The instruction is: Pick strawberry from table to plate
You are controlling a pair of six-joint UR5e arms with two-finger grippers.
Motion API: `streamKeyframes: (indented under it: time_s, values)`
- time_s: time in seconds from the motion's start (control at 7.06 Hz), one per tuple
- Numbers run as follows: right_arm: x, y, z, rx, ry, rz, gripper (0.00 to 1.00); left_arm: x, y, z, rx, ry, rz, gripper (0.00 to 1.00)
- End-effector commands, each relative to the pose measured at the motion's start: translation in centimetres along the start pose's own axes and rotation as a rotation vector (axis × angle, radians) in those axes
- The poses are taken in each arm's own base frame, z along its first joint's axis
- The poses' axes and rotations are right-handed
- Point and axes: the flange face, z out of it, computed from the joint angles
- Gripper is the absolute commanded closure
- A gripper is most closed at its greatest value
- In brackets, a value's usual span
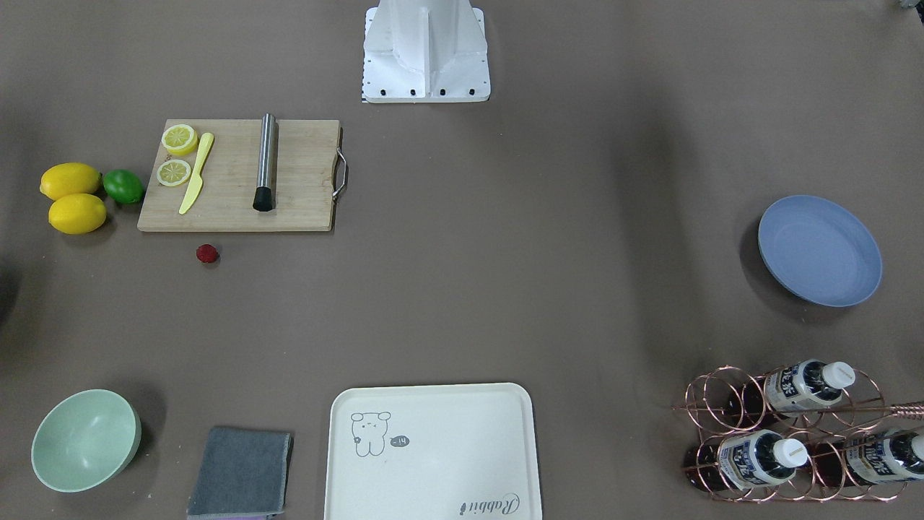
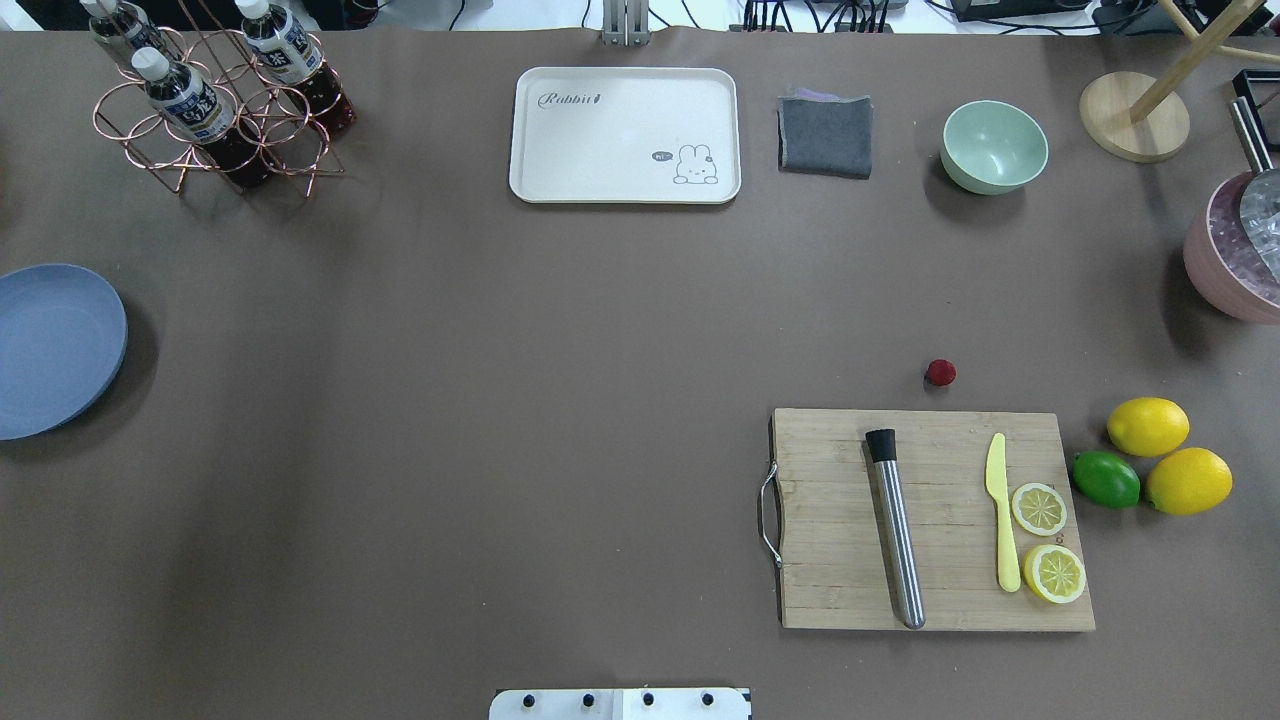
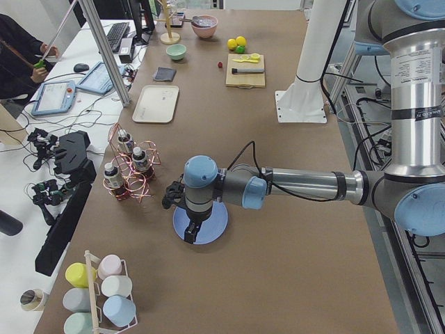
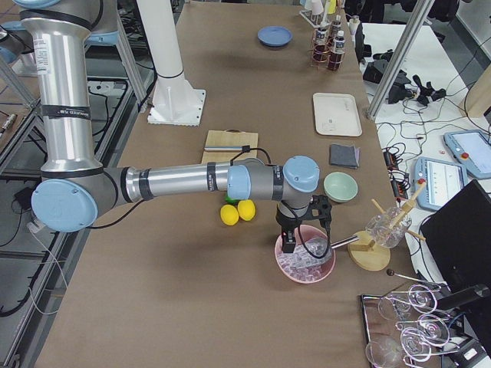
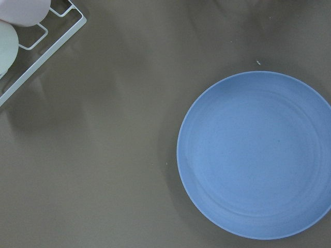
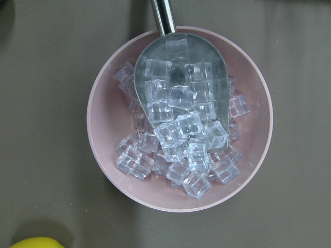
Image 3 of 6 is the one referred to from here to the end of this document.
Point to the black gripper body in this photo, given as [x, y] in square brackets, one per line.
[196, 216]

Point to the cream rabbit tray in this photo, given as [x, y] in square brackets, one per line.
[156, 104]

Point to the white cup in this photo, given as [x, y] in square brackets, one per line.
[117, 285]

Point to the blue teach pendant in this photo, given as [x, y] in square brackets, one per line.
[97, 80]
[54, 98]

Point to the wooden cup tree stand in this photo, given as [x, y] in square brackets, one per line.
[169, 37]

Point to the black computer mouse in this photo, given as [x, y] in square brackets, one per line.
[80, 67]

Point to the steel muddler black tip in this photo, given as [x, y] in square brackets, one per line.
[247, 71]

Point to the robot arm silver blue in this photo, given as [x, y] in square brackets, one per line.
[410, 191]

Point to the seated person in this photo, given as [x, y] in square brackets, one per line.
[20, 51]

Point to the green ceramic bowl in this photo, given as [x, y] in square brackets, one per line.
[176, 52]

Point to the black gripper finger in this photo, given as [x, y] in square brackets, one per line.
[190, 233]

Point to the grey cup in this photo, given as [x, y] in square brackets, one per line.
[77, 300]

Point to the blue round plate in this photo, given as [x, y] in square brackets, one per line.
[211, 229]

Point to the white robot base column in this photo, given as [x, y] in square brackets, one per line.
[302, 101]

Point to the white cup rack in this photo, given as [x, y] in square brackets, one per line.
[100, 324]

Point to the grey folded cloth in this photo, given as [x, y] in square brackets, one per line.
[164, 74]

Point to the pink cup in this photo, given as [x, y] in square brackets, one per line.
[110, 265]

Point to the aluminium frame post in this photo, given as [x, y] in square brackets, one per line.
[94, 22]

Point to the yellow plastic knife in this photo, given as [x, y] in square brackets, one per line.
[245, 60]

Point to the mint green cup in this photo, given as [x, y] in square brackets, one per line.
[78, 323]

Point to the yellow cup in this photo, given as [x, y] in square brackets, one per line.
[76, 275]

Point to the green lime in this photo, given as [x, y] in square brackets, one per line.
[240, 49]

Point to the tape roll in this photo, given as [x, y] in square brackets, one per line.
[33, 300]

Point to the light blue cup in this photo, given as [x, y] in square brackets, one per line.
[119, 310]

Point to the pink bowl with ice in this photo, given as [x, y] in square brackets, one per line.
[205, 27]

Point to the black keyboard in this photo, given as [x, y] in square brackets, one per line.
[115, 35]

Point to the wooden cutting board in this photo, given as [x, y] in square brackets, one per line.
[245, 80]

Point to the metal ice scoop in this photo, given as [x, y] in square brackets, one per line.
[197, 21]

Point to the black camera stand device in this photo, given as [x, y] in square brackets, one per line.
[62, 205]

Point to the dark drink bottle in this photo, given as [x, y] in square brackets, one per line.
[113, 176]
[140, 160]
[125, 141]

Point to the copper wire bottle rack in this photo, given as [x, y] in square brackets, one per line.
[136, 184]

